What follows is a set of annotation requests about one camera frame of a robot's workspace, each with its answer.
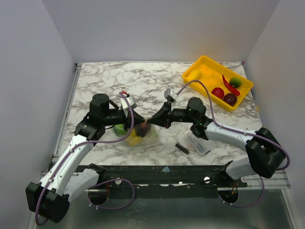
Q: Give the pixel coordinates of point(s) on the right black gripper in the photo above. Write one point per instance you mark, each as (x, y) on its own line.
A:
(168, 117)

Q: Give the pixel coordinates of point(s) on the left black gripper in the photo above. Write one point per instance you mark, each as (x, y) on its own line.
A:
(137, 118)

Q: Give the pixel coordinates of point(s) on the dark purple toy fruit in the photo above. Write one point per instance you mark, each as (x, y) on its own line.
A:
(143, 129)

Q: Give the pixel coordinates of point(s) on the clear zip top bag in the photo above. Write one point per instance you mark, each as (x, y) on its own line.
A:
(140, 144)

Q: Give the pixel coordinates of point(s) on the white toy cauliflower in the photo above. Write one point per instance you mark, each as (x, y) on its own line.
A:
(152, 137)

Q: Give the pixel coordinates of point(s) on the yellow toy banana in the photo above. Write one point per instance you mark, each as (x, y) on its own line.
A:
(133, 139)

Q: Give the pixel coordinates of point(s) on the green toy watermelon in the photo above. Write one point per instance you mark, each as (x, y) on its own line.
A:
(119, 130)

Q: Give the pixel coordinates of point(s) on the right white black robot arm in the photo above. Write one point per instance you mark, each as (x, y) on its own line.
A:
(264, 155)

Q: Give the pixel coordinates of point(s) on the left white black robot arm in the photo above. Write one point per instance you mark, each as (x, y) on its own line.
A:
(50, 198)

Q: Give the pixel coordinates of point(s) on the clear bag of screws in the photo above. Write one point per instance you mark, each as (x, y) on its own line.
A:
(198, 144)

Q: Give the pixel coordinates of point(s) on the black comb-like part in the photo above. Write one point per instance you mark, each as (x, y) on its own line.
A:
(182, 148)

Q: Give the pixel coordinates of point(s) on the red toy apple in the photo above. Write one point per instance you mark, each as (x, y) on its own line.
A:
(218, 92)

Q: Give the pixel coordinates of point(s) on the yellow plastic bin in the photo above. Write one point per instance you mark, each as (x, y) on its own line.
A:
(212, 77)

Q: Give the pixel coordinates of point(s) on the dark red toy plum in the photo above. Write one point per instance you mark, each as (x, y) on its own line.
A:
(230, 99)

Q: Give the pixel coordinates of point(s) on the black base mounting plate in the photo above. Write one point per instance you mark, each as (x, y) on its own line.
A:
(124, 182)

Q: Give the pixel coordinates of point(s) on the red toy chili pepper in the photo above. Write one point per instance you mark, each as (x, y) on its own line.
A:
(229, 87)

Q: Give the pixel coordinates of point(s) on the green yellow toy mango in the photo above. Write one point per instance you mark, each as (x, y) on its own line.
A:
(235, 82)

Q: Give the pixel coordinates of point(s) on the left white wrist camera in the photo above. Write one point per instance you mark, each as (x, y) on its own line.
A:
(127, 103)

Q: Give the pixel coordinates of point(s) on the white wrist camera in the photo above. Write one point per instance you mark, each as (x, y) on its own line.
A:
(127, 103)
(170, 96)

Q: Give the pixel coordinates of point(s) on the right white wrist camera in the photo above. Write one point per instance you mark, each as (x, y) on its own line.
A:
(170, 96)

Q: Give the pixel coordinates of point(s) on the aluminium extrusion rail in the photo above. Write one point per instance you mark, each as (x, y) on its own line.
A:
(279, 180)

